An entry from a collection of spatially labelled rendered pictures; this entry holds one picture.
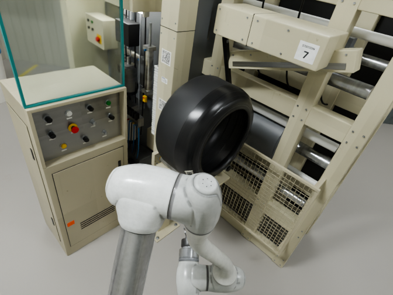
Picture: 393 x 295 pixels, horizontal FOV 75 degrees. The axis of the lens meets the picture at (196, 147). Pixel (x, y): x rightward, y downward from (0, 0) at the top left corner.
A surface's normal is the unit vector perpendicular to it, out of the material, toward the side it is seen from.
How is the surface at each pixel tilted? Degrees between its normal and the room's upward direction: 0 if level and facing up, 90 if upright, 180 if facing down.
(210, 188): 7
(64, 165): 90
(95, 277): 0
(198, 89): 23
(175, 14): 90
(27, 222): 0
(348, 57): 90
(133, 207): 64
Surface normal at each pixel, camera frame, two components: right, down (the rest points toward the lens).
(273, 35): -0.69, 0.35
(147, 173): 0.05, -0.69
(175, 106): -0.43, -0.26
